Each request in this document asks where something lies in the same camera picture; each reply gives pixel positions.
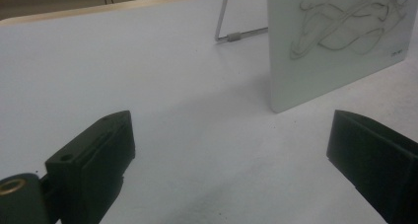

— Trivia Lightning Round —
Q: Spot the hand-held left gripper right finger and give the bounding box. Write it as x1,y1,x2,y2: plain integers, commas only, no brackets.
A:
326,110,418,224

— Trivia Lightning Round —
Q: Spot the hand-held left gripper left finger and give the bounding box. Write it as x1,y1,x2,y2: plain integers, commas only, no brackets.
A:
44,110,136,224

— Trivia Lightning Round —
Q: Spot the white glass whiteboard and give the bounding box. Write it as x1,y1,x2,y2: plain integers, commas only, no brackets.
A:
266,0,418,114

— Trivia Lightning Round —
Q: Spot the metal wire whiteboard stand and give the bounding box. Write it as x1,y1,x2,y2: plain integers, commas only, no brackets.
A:
214,0,269,43

